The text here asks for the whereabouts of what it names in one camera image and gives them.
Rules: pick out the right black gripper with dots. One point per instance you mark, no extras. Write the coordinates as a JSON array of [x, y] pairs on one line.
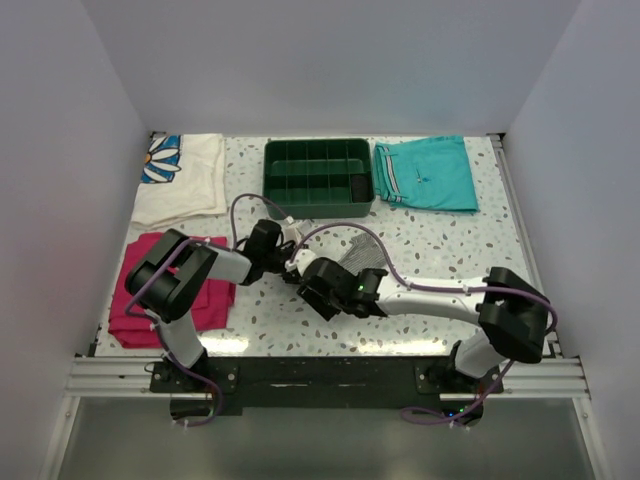
[[314, 300]]

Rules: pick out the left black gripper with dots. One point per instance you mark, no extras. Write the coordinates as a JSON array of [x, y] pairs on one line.
[[288, 248]]

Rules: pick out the grey striped underwear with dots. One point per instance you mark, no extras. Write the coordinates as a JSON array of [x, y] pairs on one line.
[[363, 253]]

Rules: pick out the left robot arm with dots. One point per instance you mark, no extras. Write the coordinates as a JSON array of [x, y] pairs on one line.
[[166, 281]]

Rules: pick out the pink folded cloth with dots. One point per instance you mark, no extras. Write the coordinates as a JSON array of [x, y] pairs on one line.
[[209, 312]]

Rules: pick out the green divided plastic tray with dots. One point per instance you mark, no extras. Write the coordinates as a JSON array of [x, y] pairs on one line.
[[310, 178]]

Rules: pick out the cream daisy print shirt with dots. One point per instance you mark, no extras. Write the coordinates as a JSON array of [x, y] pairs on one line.
[[182, 177]]

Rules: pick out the black item in tray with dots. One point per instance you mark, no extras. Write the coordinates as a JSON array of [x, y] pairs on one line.
[[360, 188]]

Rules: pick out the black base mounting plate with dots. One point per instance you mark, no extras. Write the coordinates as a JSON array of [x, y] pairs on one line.
[[344, 382]]

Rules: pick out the teal folded shorts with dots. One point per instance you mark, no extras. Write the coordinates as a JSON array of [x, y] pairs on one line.
[[429, 174]]

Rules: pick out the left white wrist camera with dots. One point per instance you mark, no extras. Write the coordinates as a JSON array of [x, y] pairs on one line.
[[295, 231]]

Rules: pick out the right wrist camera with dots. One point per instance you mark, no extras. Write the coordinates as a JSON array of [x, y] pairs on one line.
[[300, 261]]

